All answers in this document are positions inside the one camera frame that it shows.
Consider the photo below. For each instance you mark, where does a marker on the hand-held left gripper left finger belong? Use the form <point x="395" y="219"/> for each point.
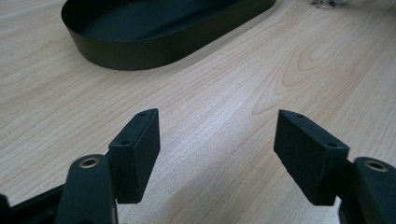
<point x="137" y="155"/>

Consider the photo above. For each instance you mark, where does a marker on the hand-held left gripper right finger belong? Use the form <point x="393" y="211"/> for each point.
<point x="308" y="155"/>

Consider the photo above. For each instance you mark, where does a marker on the black oval tray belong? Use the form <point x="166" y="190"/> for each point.
<point x="155" y="34"/>

